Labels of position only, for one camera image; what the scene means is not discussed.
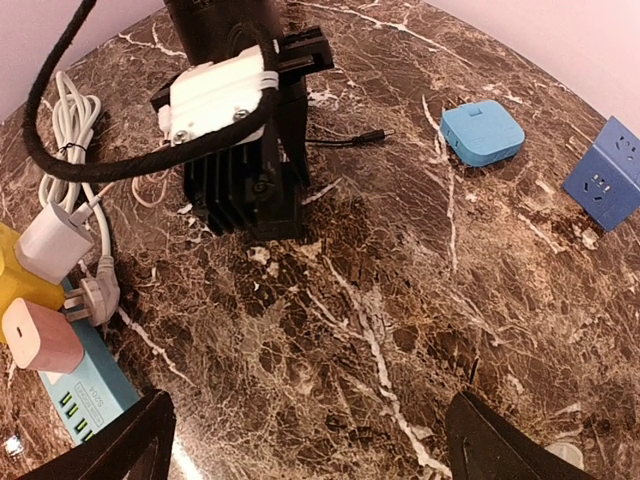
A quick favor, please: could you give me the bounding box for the pink USB charger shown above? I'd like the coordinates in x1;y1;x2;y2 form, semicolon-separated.
2;298;84;374

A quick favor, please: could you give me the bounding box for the black power adapter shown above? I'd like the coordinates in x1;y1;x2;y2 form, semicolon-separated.
306;129;395;148

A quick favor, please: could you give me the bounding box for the white USB charger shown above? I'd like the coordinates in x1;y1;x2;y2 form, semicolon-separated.
15;202;94;284

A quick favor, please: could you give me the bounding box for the white power strip cord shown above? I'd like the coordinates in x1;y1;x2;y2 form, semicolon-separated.
38;69;119;281

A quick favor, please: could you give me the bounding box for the dark blue cube adapter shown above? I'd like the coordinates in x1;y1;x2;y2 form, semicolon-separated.
563;116;639;232

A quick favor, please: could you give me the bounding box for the blue small charger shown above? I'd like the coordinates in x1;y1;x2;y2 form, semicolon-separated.
440;100;526;168

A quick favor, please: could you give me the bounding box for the white three-pin plug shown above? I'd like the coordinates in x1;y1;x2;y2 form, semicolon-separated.
63;255;120;327

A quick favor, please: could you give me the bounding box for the teal power strip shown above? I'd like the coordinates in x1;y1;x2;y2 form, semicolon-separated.
40;280;140;445

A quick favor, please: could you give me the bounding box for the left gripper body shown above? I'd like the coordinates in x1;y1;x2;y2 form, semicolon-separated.
151;24;334;241

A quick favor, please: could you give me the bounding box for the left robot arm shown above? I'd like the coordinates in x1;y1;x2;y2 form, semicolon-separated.
166;1;334;241

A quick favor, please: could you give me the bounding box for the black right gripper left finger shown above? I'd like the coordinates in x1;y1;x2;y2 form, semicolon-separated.
22;390;176;480

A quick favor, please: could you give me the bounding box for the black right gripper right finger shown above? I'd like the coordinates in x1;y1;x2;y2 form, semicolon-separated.
445;391;592;480

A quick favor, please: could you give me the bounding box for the yellow cube plug adapter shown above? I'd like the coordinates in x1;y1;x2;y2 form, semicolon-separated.
0;224;65;316

